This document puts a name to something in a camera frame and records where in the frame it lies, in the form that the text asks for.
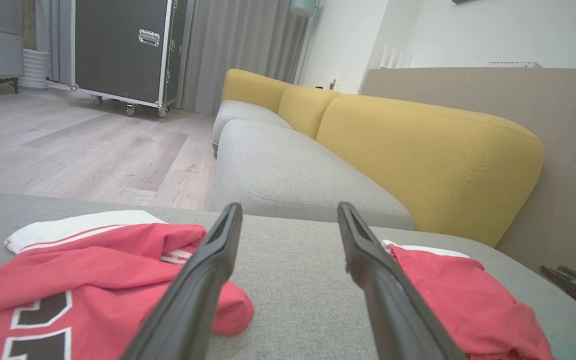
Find beige wooden partition panel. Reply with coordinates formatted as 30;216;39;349
359;67;576;281

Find grey sofa ottoman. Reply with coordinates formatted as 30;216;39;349
0;192;576;360

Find short grey sofa seat cushion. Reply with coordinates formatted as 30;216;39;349
211;100;294;158

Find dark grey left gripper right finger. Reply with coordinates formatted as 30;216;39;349
337;201;467;360

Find large yellow sofa backrest cushion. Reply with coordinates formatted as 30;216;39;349
316;94;545;248

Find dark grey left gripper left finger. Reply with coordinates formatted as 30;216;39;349
119;202;243;360

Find black wheeled flight case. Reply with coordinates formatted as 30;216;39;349
70;0;189;118

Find grey curtain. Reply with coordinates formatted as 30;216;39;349
35;0;314;117

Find teal floor lamp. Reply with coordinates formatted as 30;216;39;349
289;0;325;86

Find white router with antennas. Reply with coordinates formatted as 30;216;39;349
378;45;414;69

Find small yellow sofa backrest cushion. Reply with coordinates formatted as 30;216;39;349
221;68;294;114
277;85;344;141

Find white ribbed plant pot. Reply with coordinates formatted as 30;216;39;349
19;48;50;91

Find red Bulls 23 jersey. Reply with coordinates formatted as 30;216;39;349
0;210;255;360

